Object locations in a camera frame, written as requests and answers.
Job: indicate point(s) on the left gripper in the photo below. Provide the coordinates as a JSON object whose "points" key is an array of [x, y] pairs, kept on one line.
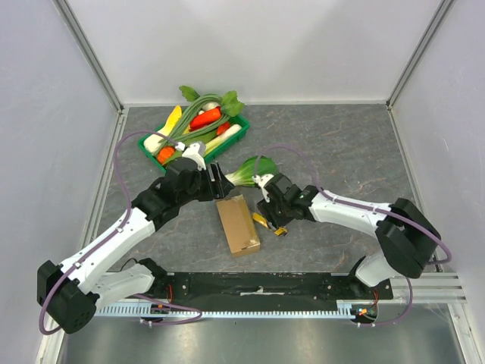
{"points": [[219, 187]]}

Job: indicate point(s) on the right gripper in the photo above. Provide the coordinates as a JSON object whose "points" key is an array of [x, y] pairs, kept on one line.
{"points": [[269, 214]]}

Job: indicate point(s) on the yellow utility knife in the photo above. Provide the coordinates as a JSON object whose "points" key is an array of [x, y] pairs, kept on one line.
{"points": [[278, 231]]}

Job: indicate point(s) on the brown cardboard express box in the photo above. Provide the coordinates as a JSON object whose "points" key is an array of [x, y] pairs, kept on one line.
{"points": [[238, 226]]}

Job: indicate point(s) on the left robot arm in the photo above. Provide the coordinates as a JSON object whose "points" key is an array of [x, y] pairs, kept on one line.
{"points": [[72, 291]]}

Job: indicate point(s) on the green bok choy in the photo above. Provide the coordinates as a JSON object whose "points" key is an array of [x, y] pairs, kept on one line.
{"points": [[243, 176]]}

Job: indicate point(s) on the green white leek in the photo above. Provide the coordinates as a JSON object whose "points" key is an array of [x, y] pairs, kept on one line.
{"points": [[213, 144]]}

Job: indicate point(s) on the small orange pumpkin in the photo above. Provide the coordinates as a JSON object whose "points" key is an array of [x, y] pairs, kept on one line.
{"points": [[165, 153]]}

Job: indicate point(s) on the red chili pepper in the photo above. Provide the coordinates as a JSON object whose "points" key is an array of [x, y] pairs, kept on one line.
{"points": [[206, 118]]}

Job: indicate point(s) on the green plastic vegetable tray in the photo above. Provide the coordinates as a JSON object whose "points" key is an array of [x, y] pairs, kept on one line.
{"points": [[209, 156]]}

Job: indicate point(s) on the white daikon stalk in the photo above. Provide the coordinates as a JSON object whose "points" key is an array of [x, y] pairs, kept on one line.
{"points": [[153, 142]]}

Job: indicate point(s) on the yellow corn cob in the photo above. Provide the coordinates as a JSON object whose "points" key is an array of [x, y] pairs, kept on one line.
{"points": [[172, 119]]}

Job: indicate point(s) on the green leafy vegetable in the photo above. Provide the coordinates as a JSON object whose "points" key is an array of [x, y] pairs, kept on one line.
{"points": [[229, 103]]}

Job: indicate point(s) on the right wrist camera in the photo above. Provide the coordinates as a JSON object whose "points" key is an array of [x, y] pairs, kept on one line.
{"points": [[261, 181]]}

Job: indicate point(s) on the grey cable duct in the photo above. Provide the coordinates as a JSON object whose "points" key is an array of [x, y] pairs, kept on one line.
{"points": [[147, 310]]}

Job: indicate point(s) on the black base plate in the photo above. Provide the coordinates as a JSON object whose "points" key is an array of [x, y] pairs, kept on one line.
{"points": [[264, 292]]}

